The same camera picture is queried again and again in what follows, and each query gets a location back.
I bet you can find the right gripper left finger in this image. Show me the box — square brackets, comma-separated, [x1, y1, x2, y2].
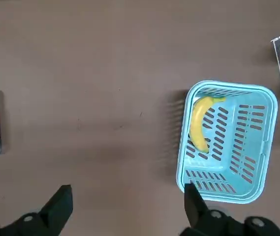
[0, 184, 73, 236]

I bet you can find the light blue plastic basket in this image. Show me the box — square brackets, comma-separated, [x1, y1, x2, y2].
[176, 80, 278, 205]

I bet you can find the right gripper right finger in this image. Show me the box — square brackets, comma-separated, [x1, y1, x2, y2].
[179, 183, 280, 236]

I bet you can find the yellow banana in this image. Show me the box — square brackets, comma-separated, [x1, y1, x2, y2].
[188, 96, 226, 153]

